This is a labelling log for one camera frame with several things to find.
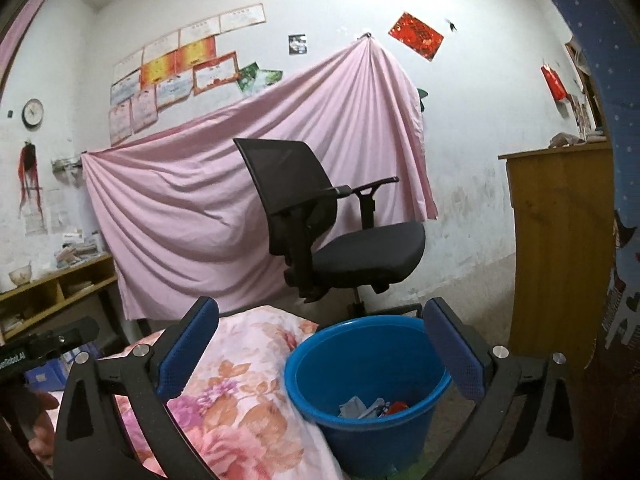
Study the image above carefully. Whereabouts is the blue plastic bucket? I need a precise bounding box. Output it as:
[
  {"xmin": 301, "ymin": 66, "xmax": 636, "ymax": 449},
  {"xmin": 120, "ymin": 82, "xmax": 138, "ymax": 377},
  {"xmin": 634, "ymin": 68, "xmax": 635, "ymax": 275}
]
[{"xmin": 284, "ymin": 315, "xmax": 452, "ymax": 479}]

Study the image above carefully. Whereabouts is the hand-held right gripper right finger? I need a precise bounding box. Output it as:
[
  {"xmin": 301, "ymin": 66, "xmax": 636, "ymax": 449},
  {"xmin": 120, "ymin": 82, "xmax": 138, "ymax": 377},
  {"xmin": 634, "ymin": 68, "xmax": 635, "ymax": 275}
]
[{"xmin": 422, "ymin": 297, "xmax": 583, "ymax": 480}]

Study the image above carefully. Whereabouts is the person's left hand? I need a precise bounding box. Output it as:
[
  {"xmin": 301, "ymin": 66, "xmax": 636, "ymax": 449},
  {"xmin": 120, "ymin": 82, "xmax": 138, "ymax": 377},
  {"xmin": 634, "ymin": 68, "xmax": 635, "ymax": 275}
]
[{"xmin": 27, "ymin": 392, "xmax": 61, "ymax": 467}]

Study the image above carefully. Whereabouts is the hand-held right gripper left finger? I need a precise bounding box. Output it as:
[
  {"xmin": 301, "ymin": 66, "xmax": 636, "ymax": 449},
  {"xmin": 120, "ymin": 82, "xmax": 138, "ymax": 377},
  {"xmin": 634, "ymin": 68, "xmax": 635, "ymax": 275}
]
[{"xmin": 55, "ymin": 296, "xmax": 221, "ymax": 480}]

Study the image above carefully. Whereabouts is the paper wall calendar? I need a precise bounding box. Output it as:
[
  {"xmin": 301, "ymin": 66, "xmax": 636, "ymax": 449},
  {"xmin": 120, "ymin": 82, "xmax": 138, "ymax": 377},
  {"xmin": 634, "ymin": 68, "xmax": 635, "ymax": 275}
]
[{"xmin": 24, "ymin": 187, "xmax": 68, "ymax": 235}]

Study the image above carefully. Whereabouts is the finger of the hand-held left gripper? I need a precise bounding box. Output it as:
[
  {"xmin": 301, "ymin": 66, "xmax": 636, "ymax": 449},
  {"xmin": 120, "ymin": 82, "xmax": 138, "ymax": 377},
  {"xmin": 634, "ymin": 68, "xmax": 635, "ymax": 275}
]
[{"xmin": 52, "ymin": 316, "xmax": 101, "ymax": 356}]

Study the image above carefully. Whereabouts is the grey cardboard box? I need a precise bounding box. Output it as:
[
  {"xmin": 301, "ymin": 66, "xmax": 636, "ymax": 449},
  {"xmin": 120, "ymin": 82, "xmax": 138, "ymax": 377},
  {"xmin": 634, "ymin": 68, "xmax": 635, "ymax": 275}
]
[{"xmin": 339, "ymin": 396, "xmax": 386, "ymax": 419}]

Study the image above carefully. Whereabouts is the wooden shelf unit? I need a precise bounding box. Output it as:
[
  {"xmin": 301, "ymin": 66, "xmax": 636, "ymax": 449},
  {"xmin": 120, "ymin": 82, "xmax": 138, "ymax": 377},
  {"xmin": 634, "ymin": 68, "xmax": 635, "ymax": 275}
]
[{"xmin": 0, "ymin": 254, "xmax": 118, "ymax": 341}]

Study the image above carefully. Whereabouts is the red wall poster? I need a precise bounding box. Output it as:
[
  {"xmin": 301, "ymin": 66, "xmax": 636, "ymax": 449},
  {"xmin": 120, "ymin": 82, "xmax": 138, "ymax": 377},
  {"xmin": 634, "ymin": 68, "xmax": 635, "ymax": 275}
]
[{"xmin": 388, "ymin": 11, "xmax": 445, "ymax": 62}]

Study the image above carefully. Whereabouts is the group of wall certificates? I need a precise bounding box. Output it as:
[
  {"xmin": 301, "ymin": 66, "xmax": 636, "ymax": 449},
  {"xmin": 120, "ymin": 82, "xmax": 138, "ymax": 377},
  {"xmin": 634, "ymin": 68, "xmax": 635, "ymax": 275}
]
[{"xmin": 109, "ymin": 3, "xmax": 267, "ymax": 147}]

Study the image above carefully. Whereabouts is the round wall clock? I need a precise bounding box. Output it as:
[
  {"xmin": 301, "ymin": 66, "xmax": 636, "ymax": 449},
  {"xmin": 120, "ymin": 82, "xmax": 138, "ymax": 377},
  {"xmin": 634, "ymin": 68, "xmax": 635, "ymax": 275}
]
[{"xmin": 22, "ymin": 98, "xmax": 45, "ymax": 128}]

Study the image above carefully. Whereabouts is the stack of papers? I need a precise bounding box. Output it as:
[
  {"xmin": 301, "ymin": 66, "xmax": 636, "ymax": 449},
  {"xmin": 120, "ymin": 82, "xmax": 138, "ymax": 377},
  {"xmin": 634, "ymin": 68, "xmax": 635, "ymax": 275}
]
[{"xmin": 55, "ymin": 230, "xmax": 103, "ymax": 267}]

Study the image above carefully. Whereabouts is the pink curtain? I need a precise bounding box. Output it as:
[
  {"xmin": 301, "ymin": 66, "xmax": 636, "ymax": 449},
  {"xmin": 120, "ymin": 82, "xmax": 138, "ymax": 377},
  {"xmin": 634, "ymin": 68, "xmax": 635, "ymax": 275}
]
[{"xmin": 0, "ymin": 0, "xmax": 58, "ymax": 86}]

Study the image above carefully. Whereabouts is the wooden cabinet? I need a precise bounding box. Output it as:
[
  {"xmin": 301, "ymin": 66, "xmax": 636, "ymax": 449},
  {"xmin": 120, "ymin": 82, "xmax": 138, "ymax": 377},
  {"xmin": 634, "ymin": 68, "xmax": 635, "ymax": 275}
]
[{"xmin": 498, "ymin": 141, "xmax": 617, "ymax": 371}]

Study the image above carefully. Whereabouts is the pink hanging sheet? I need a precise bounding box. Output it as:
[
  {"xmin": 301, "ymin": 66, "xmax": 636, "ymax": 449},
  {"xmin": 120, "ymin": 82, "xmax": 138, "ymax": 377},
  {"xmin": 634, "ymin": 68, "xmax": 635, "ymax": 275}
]
[{"xmin": 81, "ymin": 35, "xmax": 440, "ymax": 322}]

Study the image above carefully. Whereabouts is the red tassel wall decoration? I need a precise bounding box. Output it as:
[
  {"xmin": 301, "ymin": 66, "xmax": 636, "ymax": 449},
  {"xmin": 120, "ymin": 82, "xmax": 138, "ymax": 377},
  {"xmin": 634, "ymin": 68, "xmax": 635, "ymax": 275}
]
[{"xmin": 17, "ymin": 142, "xmax": 41, "ymax": 201}]

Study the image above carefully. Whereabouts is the blue dotted curtain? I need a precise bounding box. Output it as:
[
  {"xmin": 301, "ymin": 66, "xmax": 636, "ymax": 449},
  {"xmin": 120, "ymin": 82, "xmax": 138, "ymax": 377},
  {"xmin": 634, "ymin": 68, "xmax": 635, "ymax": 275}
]
[{"xmin": 520, "ymin": 0, "xmax": 640, "ymax": 356}]

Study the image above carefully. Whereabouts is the black office chair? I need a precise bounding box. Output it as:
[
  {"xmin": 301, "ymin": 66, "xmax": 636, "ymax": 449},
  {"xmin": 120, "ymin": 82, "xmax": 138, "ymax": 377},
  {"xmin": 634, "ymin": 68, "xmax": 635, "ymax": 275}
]
[{"xmin": 233, "ymin": 137, "xmax": 427, "ymax": 318}]

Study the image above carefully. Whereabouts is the pinkish cloth bundle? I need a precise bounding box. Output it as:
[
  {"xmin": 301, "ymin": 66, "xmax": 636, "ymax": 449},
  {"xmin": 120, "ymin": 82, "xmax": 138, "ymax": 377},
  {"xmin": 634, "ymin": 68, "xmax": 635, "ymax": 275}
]
[{"xmin": 550, "ymin": 130, "xmax": 608, "ymax": 147}]

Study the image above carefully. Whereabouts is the pink floral blanket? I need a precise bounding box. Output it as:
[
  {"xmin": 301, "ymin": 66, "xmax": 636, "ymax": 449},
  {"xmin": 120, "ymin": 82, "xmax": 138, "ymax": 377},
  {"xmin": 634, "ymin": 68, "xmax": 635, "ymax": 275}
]
[{"xmin": 60, "ymin": 306, "xmax": 346, "ymax": 480}]

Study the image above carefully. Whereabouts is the blue carton box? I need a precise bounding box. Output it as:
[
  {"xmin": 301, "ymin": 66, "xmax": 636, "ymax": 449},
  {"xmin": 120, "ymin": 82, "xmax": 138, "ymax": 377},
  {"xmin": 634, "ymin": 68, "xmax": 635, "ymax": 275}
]
[{"xmin": 24, "ymin": 345, "xmax": 71, "ymax": 392}]

